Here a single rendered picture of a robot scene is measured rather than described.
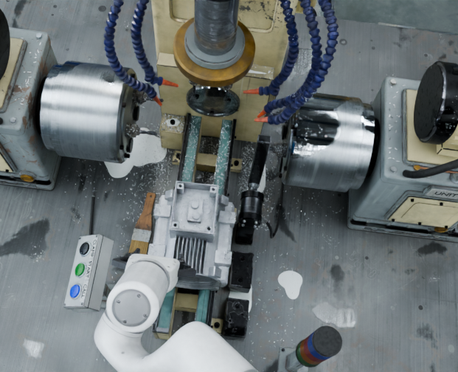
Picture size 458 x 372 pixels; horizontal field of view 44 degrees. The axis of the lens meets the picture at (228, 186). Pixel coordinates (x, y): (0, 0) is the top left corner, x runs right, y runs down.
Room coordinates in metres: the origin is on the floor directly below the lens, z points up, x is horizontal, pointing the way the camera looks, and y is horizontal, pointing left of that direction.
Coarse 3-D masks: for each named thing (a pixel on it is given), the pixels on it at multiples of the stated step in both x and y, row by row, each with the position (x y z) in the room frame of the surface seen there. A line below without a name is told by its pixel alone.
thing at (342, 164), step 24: (336, 96) 0.82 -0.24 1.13; (288, 120) 0.76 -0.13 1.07; (312, 120) 0.72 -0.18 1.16; (336, 120) 0.72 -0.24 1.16; (360, 120) 0.73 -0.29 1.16; (288, 144) 0.68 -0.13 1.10; (312, 144) 0.66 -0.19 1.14; (336, 144) 0.67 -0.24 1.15; (360, 144) 0.68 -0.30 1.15; (288, 168) 0.62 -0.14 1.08; (312, 168) 0.62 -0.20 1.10; (336, 168) 0.63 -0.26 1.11; (360, 168) 0.64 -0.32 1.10
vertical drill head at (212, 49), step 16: (208, 0) 0.72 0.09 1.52; (208, 16) 0.72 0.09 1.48; (224, 16) 0.73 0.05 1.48; (176, 32) 0.79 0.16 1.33; (192, 32) 0.77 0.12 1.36; (208, 32) 0.72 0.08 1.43; (224, 32) 0.73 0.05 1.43; (240, 32) 0.79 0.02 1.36; (176, 48) 0.74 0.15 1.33; (192, 48) 0.73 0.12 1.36; (208, 48) 0.72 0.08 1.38; (224, 48) 0.73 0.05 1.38; (240, 48) 0.75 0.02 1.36; (176, 64) 0.72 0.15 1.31; (192, 64) 0.71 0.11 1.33; (208, 64) 0.70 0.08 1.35; (224, 64) 0.71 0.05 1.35; (240, 64) 0.72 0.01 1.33; (192, 80) 0.68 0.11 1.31; (208, 80) 0.68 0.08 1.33; (224, 80) 0.68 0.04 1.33
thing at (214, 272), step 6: (168, 192) 0.51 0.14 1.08; (168, 198) 0.49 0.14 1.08; (222, 198) 0.51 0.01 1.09; (228, 198) 0.52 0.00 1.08; (222, 204) 0.50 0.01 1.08; (210, 270) 0.33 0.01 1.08; (216, 270) 0.33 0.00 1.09; (210, 276) 0.32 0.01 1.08; (216, 276) 0.32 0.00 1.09; (216, 288) 0.32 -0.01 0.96
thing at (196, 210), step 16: (176, 192) 0.49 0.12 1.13; (192, 192) 0.50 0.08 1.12; (208, 192) 0.51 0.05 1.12; (176, 208) 0.46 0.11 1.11; (192, 208) 0.46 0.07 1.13; (208, 208) 0.47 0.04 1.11; (176, 224) 0.41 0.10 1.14; (192, 224) 0.43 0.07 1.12; (208, 224) 0.43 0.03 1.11; (208, 240) 0.40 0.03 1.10
